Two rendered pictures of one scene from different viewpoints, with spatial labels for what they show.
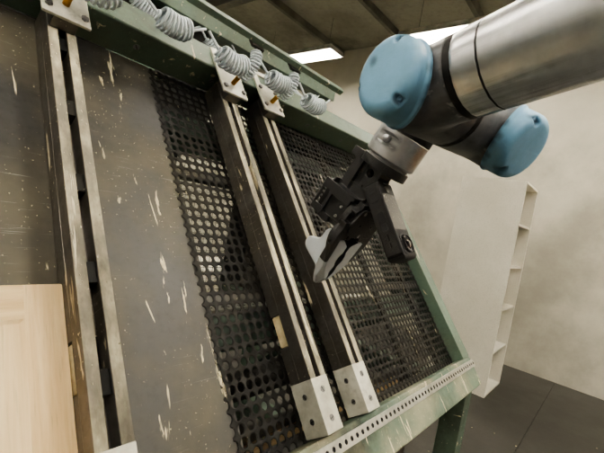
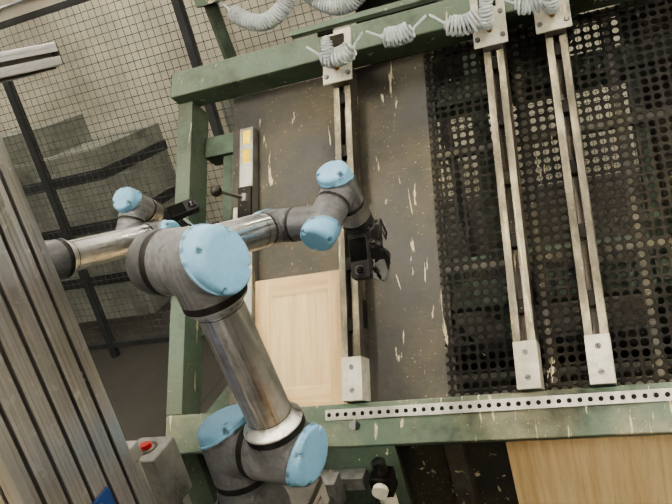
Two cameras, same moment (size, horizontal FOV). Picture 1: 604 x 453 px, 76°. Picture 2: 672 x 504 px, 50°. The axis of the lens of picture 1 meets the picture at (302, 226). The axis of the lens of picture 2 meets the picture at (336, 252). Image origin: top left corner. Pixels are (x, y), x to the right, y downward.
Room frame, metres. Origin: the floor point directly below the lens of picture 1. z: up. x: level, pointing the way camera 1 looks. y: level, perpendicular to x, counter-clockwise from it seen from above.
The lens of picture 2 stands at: (0.00, -1.58, 1.94)
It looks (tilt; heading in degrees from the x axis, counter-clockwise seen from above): 18 degrees down; 72
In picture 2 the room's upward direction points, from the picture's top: 15 degrees counter-clockwise
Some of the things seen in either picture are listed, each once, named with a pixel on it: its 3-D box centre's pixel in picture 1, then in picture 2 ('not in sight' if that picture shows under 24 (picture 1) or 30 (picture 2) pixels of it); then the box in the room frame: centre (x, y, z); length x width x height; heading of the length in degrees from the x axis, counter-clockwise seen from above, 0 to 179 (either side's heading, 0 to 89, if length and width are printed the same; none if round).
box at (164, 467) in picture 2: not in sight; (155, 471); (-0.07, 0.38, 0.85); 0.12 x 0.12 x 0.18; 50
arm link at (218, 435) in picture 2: not in sight; (233, 443); (0.11, -0.29, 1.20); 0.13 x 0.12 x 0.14; 127
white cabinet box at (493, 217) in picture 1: (481, 281); not in sight; (3.95, -1.92, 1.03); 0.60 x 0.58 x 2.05; 140
